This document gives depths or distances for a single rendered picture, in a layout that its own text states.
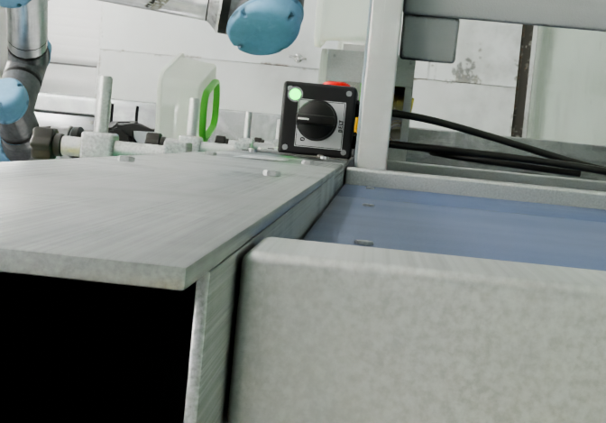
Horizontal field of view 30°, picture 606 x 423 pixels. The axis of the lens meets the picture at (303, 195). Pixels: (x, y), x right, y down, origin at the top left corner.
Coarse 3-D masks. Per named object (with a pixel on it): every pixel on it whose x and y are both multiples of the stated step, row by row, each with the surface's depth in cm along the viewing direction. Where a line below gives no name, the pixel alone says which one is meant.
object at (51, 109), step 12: (48, 96) 286; (60, 96) 286; (72, 96) 286; (84, 96) 286; (36, 108) 286; (48, 108) 286; (60, 108) 286; (72, 108) 286; (84, 108) 285; (120, 108) 285; (132, 108) 285; (144, 108) 284; (48, 120) 288; (60, 120) 288; (72, 120) 288; (84, 120) 287; (120, 120) 285; (132, 120) 285; (144, 120) 285
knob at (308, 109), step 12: (300, 108) 122; (312, 108) 121; (324, 108) 121; (300, 120) 120; (312, 120) 120; (324, 120) 120; (336, 120) 122; (300, 132) 122; (312, 132) 121; (324, 132) 121
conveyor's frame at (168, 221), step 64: (0, 192) 29; (64, 192) 31; (128, 192) 33; (192, 192) 36; (256, 192) 40; (320, 192) 62; (0, 256) 17; (64, 256) 17; (128, 256) 18; (192, 256) 19; (256, 256) 24; (0, 320) 44; (64, 320) 54; (128, 320) 69; (192, 320) 20; (256, 320) 24; (0, 384) 45; (64, 384) 55; (128, 384) 71; (192, 384) 20
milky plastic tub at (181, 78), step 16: (176, 64) 212; (192, 64) 215; (208, 64) 217; (160, 80) 201; (176, 80) 202; (192, 80) 202; (208, 80) 211; (160, 96) 201; (176, 96) 202; (192, 96) 202; (208, 96) 205; (160, 112) 202; (176, 112) 203; (208, 112) 216; (160, 128) 204; (176, 128) 204; (208, 128) 216
